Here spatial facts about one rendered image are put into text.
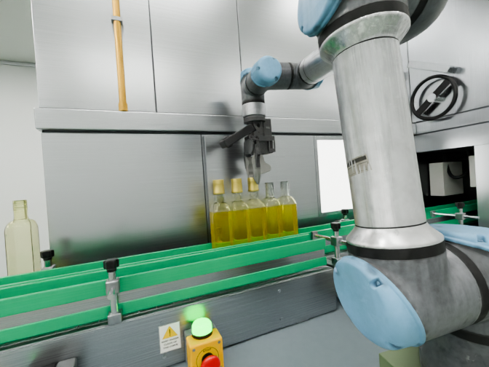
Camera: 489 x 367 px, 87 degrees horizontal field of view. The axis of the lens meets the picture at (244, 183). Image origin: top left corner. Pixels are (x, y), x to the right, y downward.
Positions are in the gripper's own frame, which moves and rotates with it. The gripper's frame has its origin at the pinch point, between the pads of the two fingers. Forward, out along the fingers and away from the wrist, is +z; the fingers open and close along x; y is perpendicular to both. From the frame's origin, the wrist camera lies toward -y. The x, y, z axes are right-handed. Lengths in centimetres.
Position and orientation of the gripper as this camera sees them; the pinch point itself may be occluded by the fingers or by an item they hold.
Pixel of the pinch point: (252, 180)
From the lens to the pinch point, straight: 83.3
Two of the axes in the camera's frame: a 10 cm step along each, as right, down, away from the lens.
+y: 9.2, -0.7, 3.9
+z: 0.7, 10.0, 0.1
